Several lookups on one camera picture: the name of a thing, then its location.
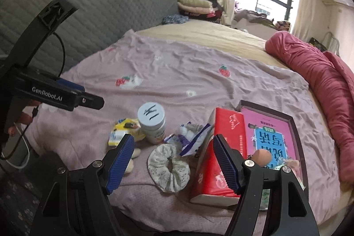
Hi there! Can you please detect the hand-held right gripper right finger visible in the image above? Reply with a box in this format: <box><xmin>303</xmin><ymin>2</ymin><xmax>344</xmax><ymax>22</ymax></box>
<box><xmin>212</xmin><ymin>134</ymin><xmax>318</xmax><ymax>236</ymax></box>

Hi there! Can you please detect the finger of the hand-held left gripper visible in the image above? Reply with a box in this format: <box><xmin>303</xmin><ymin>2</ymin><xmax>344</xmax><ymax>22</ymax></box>
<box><xmin>55</xmin><ymin>78</ymin><xmax>86</xmax><ymax>93</ymax></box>
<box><xmin>72</xmin><ymin>92</ymin><xmax>105</xmax><ymax>111</ymax></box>

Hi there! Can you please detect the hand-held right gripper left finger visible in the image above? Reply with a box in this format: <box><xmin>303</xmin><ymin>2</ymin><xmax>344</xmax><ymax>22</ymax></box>
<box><xmin>29</xmin><ymin>133</ymin><xmax>136</xmax><ymax>236</ymax></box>

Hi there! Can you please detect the brown toy egg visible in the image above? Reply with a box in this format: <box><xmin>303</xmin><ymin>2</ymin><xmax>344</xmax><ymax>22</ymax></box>
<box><xmin>253</xmin><ymin>149</ymin><xmax>273</xmax><ymax>169</ymax></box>

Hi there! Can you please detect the person's left hand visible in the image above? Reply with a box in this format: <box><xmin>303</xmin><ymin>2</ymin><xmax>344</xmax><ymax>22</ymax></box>
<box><xmin>7</xmin><ymin>99</ymin><xmax>42</xmax><ymax>138</ymax></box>

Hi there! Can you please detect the cream plush toy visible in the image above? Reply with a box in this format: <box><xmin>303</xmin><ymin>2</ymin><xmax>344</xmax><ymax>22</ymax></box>
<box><xmin>123</xmin><ymin>148</ymin><xmax>141</xmax><ymax>176</ymax></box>

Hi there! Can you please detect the yellow snack packet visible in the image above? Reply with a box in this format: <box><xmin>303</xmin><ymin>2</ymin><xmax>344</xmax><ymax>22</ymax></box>
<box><xmin>108</xmin><ymin>118</ymin><xmax>146</xmax><ymax>146</ymax></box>

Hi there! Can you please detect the pink children's book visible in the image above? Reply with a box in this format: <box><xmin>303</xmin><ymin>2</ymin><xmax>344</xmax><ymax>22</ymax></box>
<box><xmin>240</xmin><ymin>106</ymin><xmax>298</xmax><ymax>170</ymax></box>

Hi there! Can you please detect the red tissue box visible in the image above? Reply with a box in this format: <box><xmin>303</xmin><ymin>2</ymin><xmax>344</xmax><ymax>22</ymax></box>
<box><xmin>189</xmin><ymin>107</ymin><xmax>248</xmax><ymax>205</ymax></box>

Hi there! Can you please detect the blue white plastic bag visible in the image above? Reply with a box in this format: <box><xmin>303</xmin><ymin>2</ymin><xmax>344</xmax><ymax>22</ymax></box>
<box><xmin>164</xmin><ymin>121</ymin><xmax>215</xmax><ymax>157</ymax></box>

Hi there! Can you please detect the pale floral scrunchie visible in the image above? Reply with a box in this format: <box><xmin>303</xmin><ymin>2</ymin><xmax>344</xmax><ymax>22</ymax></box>
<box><xmin>147</xmin><ymin>143</ymin><xmax>191</xmax><ymax>193</ymax></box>

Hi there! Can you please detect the white jar with lid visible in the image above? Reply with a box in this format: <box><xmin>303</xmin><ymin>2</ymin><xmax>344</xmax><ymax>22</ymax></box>
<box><xmin>137</xmin><ymin>101</ymin><xmax>166</xmax><ymax>145</ymax></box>

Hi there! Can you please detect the pink strawberry print bedsheet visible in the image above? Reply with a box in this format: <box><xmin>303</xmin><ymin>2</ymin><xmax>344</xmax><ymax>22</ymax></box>
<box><xmin>28</xmin><ymin>30</ymin><xmax>341</xmax><ymax>231</ymax></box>

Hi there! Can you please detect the grey quilted headboard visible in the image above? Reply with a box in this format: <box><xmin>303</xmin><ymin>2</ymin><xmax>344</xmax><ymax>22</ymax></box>
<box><xmin>0</xmin><ymin>0</ymin><xmax>179</xmax><ymax>82</ymax></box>

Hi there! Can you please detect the dark blue patterned cloth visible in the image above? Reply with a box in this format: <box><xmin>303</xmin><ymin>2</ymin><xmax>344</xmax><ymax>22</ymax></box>
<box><xmin>162</xmin><ymin>14</ymin><xmax>190</xmax><ymax>26</ymax></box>

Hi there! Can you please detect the beige bed sheet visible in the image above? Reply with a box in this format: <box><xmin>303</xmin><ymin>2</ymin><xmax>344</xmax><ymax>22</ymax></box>
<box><xmin>135</xmin><ymin>19</ymin><xmax>288</xmax><ymax>68</ymax></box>

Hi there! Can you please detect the rose pink quilt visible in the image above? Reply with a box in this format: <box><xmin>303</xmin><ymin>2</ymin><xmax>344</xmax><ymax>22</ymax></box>
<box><xmin>265</xmin><ymin>31</ymin><xmax>354</xmax><ymax>182</ymax></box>

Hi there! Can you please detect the stack of folded blankets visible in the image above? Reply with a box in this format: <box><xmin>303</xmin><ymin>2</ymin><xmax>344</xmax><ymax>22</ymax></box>
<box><xmin>177</xmin><ymin>0</ymin><xmax>224</xmax><ymax>23</ymax></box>

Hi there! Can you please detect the pile of mixed clothes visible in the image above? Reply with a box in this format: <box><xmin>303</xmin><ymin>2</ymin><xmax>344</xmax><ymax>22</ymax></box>
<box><xmin>234</xmin><ymin>9</ymin><xmax>291</xmax><ymax>32</ymax></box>

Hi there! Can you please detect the black cable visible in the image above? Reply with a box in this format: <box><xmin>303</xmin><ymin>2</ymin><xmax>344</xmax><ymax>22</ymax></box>
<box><xmin>0</xmin><ymin>31</ymin><xmax>66</xmax><ymax>162</ymax></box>

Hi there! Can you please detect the white cable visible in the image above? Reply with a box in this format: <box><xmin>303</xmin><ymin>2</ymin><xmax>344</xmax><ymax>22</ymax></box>
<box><xmin>0</xmin><ymin>125</ymin><xmax>31</xmax><ymax>170</ymax></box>

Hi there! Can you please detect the metal wire rack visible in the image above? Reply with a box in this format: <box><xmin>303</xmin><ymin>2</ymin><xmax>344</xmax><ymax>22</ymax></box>
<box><xmin>322</xmin><ymin>31</ymin><xmax>341</xmax><ymax>57</ymax></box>

